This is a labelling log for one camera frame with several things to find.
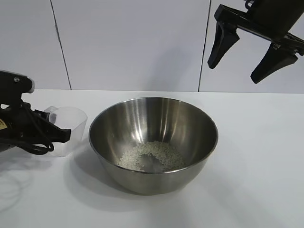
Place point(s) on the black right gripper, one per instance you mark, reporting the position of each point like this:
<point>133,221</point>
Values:
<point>270,19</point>

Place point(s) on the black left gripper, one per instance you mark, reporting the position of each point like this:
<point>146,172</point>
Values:
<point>21,128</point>

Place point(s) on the translucent plastic measuring cup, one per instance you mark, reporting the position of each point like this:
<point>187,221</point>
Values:
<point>76,128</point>

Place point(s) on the stainless steel mixing bowl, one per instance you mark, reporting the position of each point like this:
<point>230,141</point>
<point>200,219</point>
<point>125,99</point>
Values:
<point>152,128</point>

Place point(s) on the white rice grains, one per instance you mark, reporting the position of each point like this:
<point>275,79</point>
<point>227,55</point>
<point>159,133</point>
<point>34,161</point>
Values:
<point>164,154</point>

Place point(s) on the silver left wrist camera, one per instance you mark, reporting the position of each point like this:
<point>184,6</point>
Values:
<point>14,82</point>

